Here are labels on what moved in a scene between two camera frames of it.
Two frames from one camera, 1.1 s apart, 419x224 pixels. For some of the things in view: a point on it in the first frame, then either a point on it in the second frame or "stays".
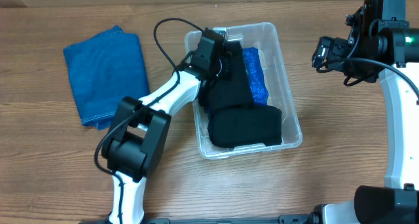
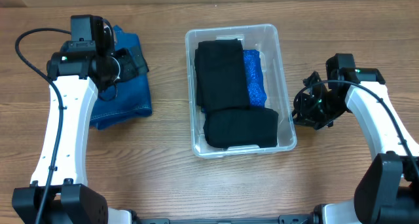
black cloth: x=233 y=92 stays
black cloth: x=256 y=125 stays
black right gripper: x=327 y=51 -> x=314 y=103
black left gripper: x=228 y=56 -> x=131 y=71
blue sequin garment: x=254 y=66 stays
